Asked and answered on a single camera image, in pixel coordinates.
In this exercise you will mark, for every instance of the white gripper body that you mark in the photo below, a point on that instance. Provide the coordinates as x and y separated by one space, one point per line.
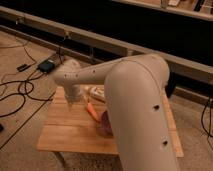
72 99

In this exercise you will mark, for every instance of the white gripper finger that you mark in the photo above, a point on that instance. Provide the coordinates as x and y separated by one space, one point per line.
69 103
85 99

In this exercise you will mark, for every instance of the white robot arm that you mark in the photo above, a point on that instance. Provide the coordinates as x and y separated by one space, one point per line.
133 88

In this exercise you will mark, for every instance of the orange toy carrot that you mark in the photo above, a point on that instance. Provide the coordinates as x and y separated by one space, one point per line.
92 112

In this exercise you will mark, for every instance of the wooden table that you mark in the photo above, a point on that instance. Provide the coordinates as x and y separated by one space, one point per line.
72 129

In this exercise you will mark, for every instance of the purple bowl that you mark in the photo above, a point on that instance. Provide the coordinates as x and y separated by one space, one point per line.
104 126

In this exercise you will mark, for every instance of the black power adapter box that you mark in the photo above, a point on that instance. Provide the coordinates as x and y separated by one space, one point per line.
46 66

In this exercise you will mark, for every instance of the small black device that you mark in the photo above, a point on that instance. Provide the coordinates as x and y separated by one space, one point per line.
23 67

